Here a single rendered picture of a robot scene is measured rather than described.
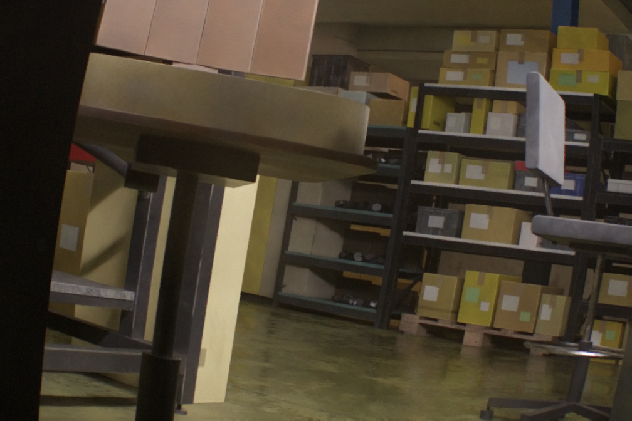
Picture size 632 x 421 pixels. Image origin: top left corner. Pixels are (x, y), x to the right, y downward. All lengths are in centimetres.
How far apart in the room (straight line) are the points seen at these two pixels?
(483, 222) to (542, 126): 372
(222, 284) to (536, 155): 98
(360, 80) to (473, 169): 123
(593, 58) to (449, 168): 138
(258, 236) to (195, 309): 546
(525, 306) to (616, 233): 353
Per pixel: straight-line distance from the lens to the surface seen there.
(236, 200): 250
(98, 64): 99
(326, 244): 748
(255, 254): 769
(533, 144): 278
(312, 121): 101
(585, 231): 269
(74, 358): 198
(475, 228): 653
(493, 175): 652
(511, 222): 640
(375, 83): 718
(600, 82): 632
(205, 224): 224
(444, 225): 666
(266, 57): 143
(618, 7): 118
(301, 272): 738
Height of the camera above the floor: 45
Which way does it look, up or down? 4 degrees up
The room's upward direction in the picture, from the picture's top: 9 degrees clockwise
